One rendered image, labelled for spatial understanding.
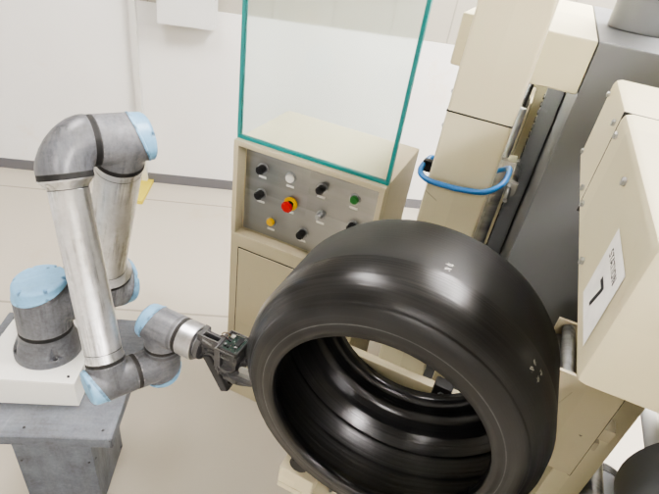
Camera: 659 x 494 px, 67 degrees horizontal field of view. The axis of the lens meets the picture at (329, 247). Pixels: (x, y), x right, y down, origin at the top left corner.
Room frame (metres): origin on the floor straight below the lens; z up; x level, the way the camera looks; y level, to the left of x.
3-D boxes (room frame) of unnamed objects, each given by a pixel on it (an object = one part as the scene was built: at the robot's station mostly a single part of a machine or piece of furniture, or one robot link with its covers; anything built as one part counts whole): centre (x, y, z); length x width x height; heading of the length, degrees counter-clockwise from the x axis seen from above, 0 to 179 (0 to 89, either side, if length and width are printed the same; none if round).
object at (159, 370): (0.86, 0.39, 0.93); 0.12 x 0.09 x 0.12; 135
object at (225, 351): (0.82, 0.21, 1.05); 0.12 x 0.08 x 0.09; 71
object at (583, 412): (0.87, -0.63, 1.05); 0.20 x 0.15 x 0.30; 161
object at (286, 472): (0.82, -0.07, 0.84); 0.36 x 0.09 x 0.06; 161
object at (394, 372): (0.95, -0.26, 0.90); 0.40 x 0.03 x 0.10; 71
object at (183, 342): (0.85, 0.29, 1.04); 0.10 x 0.05 x 0.09; 161
